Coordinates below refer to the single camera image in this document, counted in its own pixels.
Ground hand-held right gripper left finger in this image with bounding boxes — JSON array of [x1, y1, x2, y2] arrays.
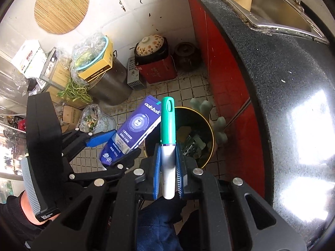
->
[[31, 143, 163, 251]]

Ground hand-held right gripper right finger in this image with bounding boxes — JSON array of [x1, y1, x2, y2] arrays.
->
[[175, 144, 307, 251]]

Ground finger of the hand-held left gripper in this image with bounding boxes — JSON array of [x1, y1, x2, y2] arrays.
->
[[61, 128, 117, 160], [68, 149, 142, 187]]

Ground teal and white marker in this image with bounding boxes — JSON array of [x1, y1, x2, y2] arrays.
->
[[160, 97, 177, 200]]

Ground blue and white carton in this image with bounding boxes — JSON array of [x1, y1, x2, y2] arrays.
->
[[99, 95, 162, 169]]

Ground black trash bin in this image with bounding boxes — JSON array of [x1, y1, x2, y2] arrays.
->
[[143, 106, 215, 169]]

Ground person's left forearm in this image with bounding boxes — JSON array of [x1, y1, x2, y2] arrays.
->
[[0, 191, 62, 251]]

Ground plastic bag of vegetables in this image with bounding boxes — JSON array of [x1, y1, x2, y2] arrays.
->
[[79, 104, 117, 134]]

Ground brown cardboard box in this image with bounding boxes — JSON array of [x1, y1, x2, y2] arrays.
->
[[54, 103, 84, 126]]

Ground green beans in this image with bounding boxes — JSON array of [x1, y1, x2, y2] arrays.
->
[[57, 77, 93, 104]]

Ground person's leg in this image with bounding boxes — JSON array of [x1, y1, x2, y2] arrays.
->
[[136, 196, 202, 251]]

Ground large metal pot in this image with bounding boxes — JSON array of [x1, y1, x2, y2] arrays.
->
[[88, 50, 133, 105]]

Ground pale green rubber glove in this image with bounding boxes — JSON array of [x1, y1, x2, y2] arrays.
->
[[190, 98, 228, 145]]

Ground wooden chopping board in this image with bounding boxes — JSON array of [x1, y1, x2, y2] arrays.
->
[[39, 47, 74, 92]]

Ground yellow cardboard box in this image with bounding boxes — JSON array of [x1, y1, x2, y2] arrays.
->
[[78, 51, 114, 81]]

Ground grey plastic crate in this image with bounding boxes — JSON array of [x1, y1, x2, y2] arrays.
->
[[127, 57, 147, 89]]

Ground white printed box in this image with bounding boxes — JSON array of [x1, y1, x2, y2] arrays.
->
[[11, 40, 48, 78]]

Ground red box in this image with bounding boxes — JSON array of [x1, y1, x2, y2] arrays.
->
[[136, 56, 178, 84]]

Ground light blue plastic basket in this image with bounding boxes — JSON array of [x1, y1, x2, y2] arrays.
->
[[73, 36, 109, 71]]

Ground clay pot with floral lid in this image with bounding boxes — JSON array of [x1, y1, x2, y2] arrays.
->
[[134, 35, 169, 64]]

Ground red cabinet front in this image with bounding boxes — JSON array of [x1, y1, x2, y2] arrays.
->
[[186, 0, 263, 189]]

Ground brown clay pot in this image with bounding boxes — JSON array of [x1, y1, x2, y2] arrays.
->
[[174, 42, 202, 71]]

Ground round bamboo mat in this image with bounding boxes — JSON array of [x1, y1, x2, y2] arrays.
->
[[34, 0, 90, 34]]

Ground steel sink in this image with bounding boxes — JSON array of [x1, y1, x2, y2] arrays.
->
[[204, 0, 330, 45]]

